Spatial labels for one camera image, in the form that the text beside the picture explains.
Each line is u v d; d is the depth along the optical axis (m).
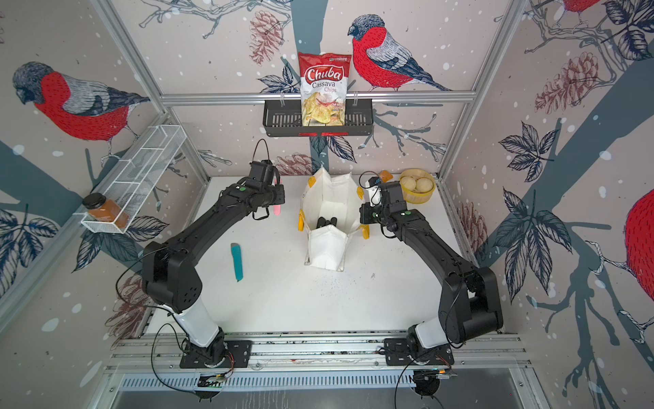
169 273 0.48
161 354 0.75
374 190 0.78
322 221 1.04
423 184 1.11
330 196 0.99
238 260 0.94
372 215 0.75
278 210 0.86
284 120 0.94
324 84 0.85
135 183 0.78
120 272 0.74
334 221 1.04
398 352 0.74
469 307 0.42
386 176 1.20
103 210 0.61
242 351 0.73
